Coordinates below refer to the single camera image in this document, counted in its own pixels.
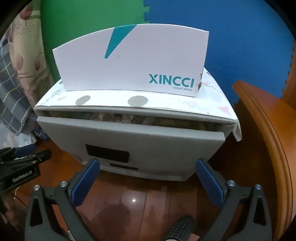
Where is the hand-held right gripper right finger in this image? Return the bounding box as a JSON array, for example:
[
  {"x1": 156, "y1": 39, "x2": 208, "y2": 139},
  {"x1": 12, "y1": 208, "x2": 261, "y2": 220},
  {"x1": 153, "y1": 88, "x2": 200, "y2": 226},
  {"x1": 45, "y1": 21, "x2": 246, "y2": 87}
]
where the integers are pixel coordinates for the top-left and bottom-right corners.
[{"x1": 195, "y1": 158, "x2": 272, "y2": 241}]

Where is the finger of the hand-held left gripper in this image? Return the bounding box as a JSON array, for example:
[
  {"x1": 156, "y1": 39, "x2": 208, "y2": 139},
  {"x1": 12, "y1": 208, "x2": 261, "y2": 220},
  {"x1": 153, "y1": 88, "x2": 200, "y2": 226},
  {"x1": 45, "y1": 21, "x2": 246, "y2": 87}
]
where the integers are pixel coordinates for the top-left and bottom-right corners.
[
  {"x1": 0, "y1": 145, "x2": 36, "y2": 160},
  {"x1": 5, "y1": 149, "x2": 52, "y2": 166}
]

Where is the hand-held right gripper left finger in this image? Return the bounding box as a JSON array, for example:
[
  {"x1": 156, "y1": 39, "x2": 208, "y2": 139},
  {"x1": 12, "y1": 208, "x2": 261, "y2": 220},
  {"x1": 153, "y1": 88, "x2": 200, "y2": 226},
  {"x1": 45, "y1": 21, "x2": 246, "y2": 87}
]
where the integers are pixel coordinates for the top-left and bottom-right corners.
[{"x1": 25, "y1": 158, "x2": 100, "y2": 241}]

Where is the grey wooden drawer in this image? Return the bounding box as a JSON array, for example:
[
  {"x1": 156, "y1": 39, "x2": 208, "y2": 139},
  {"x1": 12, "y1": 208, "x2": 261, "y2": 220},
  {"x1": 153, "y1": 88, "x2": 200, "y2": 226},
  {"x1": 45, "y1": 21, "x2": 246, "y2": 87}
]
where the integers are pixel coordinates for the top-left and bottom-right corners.
[{"x1": 36, "y1": 111, "x2": 226, "y2": 182}]

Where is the white cardboard box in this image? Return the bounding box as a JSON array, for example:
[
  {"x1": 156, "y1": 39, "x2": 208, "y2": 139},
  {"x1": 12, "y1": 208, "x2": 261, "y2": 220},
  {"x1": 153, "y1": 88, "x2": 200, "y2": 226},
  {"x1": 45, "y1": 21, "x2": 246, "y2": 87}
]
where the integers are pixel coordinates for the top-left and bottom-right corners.
[{"x1": 52, "y1": 23, "x2": 210, "y2": 98}]

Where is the white leaf-print cloth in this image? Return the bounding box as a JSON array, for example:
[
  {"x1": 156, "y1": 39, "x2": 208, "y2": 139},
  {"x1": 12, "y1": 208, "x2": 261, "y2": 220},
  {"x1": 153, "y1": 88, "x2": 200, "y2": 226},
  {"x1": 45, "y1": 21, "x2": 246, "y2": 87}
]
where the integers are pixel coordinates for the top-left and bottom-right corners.
[{"x1": 0, "y1": 123, "x2": 37, "y2": 151}]

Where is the grey bedside cabinet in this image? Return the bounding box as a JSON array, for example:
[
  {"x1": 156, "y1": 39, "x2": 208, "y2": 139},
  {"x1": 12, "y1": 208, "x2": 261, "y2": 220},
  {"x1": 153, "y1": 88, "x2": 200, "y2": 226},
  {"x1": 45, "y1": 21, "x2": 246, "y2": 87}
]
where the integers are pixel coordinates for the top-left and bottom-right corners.
[{"x1": 33, "y1": 67, "x2": 242, "y2": 182}]

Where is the dark checkered cloth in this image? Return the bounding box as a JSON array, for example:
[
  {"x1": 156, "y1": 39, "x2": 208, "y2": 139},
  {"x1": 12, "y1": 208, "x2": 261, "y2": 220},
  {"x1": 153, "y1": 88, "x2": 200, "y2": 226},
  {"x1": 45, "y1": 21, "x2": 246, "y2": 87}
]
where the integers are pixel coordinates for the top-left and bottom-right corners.
[{"x1": 165, "y1": 216, "x2": 195, "y2": 241}]

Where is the grey plaid cloth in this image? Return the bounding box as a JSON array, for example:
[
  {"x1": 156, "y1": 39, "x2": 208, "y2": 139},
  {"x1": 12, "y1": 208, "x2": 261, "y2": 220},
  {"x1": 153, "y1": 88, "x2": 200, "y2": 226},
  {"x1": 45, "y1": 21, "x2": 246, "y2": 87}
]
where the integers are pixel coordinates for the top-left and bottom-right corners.
[{"x1": 0, "y1": 37, "x2": 37, "y2": 135}]

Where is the orange wooden furniture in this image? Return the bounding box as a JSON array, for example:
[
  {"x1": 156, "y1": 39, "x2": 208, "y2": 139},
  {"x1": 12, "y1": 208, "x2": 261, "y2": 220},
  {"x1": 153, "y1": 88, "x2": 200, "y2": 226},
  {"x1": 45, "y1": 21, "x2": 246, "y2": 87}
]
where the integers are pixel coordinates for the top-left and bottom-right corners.
[{"x1": 232, "y1": 80, "x2": 296, "y2": 232}]

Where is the pink floral bedding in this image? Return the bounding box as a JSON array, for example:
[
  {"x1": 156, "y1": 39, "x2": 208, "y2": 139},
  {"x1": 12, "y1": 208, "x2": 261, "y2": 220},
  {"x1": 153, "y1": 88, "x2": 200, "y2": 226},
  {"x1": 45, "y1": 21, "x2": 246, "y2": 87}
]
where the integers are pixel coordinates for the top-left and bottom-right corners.
[{"x1": 9, "y1": 5, "x2": 62, "y2": 102}]

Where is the green foam mat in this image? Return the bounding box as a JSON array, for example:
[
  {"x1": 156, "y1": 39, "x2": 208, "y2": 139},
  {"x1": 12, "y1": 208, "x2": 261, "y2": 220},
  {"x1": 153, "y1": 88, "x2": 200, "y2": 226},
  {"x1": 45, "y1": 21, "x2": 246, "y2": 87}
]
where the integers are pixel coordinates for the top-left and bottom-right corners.
[{"x1": 38, "y1": 0, "x2": 148, "y2": 81}]

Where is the blue foam mat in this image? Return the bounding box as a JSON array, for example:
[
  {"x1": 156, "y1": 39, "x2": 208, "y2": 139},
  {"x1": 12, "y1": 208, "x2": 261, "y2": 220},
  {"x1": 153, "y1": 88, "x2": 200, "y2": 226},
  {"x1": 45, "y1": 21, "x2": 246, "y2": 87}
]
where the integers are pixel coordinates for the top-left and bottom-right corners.
[{"x1": 143, "y1": 0, "x2": 294, "y2": 109}]

